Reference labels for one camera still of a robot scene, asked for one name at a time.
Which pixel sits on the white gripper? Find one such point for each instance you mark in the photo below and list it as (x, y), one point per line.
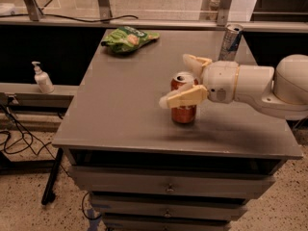
(221, 80)

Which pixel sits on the red coke can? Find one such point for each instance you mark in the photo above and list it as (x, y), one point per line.
(183, 114)

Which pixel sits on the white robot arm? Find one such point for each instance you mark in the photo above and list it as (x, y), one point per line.
(280, 91)

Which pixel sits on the silver blue energy drink can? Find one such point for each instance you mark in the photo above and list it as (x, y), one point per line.
(230, 44)

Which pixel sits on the green chip bag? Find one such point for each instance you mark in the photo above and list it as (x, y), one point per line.
(126, 39)

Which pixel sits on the grey drawer cabinet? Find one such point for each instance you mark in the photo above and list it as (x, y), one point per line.
(115, 120)

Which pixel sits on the top grey drawer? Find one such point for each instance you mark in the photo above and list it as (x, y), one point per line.
(184, 183)

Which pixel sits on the grey drawer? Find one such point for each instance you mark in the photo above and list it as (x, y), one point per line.
(158, 225)
(168, 207)
(184, 183)

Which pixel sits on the middle grey drawer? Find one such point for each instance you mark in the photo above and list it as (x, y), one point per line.
(168, 207)

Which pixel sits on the white pump sanitizer bottle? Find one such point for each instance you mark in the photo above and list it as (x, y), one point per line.
(42, 79)

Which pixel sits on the bottom grey drawer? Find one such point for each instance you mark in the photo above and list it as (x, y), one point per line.
(158, 225)

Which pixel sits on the black stand leg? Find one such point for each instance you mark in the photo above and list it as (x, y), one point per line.
(49, 196)

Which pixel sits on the metal railing frame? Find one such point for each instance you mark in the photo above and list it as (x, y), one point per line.
(253, 15)

